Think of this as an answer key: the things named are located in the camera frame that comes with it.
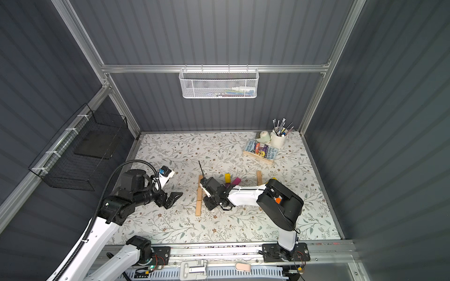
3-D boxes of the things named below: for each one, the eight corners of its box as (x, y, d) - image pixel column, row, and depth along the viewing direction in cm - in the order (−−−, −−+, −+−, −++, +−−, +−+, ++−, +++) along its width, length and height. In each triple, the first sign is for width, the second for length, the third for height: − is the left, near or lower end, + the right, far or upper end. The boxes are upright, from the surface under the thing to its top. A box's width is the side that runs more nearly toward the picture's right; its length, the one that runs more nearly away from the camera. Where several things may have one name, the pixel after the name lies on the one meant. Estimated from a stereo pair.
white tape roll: (260, 146, 114) (262, 138, 108) (256, 140, 117) (258, 132, 111) (268, 143, 115) (270, 135, 109) (264, 138, 119) (266, 129, 112)
